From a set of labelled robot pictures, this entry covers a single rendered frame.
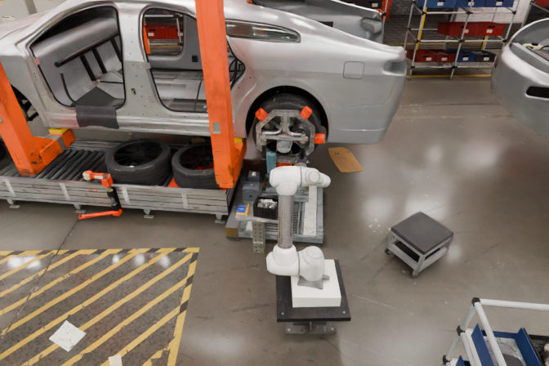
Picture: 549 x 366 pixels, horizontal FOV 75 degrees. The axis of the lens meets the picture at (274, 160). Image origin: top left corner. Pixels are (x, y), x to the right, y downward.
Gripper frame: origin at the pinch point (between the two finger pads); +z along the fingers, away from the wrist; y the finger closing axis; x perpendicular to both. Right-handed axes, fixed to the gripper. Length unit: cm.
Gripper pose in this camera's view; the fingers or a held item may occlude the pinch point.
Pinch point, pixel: (302, 153)
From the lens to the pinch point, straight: 313.3
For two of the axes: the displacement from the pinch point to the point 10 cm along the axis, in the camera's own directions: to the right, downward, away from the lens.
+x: -0.1, -8.4, -5.5
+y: 9.9, 0.6, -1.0
